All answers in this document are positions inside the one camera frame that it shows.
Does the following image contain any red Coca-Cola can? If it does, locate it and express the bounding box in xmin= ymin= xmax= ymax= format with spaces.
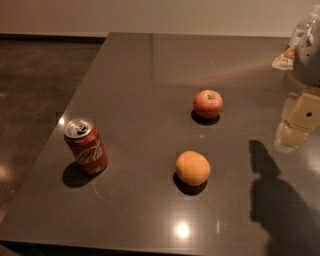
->
xmin=64 ymin=117 xmax=107 ymax=175

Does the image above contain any red apple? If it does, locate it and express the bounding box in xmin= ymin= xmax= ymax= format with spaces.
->
xmin=193 ymin=90 xmax=223 ymax=120

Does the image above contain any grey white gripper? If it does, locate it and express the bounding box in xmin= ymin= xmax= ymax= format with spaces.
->
xmin=272 ymin=5 xmax=320 ymax=153

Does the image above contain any orange fruit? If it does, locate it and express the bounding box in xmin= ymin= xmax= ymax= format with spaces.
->
xmin=175 ymin=151 xmax=211 ymax=186

